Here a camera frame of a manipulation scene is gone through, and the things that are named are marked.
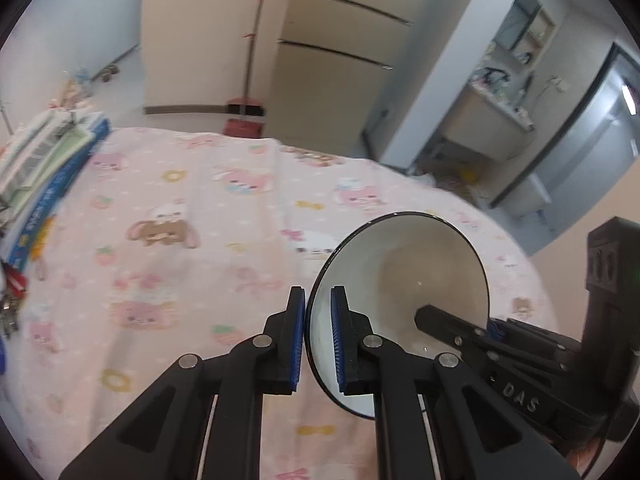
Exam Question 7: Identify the bathroom vanity cabinet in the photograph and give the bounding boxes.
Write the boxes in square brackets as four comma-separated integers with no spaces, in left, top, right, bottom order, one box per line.
[439,82,537,162]

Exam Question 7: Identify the dark door frame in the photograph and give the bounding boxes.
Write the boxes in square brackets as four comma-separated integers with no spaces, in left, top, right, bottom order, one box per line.
[489,42,640,211]

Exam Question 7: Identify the white ribbed bowl black rim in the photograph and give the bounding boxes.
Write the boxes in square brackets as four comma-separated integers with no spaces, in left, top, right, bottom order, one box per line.
[305,212,491,421]

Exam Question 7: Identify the beige wardrobe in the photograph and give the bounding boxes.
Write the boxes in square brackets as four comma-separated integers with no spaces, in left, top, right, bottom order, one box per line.
[267,0,443,163]

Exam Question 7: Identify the stack of books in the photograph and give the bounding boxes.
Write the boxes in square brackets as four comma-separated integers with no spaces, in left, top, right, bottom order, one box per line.
[7,117,112,267]

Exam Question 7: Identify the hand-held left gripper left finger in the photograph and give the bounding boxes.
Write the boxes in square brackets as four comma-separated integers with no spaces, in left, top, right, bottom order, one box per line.
[59,286,307,480]

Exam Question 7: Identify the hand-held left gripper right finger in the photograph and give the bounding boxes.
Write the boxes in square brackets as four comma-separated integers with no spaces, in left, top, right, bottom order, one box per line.
[330,286,581,480]

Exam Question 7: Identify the toiletries on vanity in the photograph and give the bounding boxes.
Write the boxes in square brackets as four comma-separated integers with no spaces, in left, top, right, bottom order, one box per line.
[470,64,537,127]

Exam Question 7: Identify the pink printed tablecloth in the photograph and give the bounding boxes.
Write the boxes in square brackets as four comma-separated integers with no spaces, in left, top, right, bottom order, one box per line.
[0,127,561,480]

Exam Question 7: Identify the green and white book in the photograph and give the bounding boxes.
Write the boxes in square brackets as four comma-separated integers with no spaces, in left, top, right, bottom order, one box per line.
[0,120,96,196]

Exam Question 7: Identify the bright bathroom lamp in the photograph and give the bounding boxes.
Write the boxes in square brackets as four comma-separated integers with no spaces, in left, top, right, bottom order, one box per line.
[620,82,639,116]

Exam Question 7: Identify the bunch of keys red tag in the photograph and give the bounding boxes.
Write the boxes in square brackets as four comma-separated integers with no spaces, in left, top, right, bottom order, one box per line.
[0,259,32,342]

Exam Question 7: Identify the red dustpan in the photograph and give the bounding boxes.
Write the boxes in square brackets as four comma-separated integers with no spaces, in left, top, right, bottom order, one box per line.
[222,97,267,138]

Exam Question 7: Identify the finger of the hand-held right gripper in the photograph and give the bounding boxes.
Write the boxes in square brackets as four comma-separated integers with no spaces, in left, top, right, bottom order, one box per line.
[487,316,582,359]
[414,304,501,362]

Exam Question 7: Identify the person's right hand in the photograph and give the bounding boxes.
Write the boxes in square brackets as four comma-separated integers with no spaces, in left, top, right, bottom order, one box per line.
[550,435,608,477]

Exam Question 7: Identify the plush toy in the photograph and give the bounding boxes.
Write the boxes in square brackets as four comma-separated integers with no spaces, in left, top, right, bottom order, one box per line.
[47,67,97,111]

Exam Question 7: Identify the bathroom mirror cabinet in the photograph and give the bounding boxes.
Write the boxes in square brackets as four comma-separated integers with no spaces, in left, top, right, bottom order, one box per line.
[492,0,560,67]

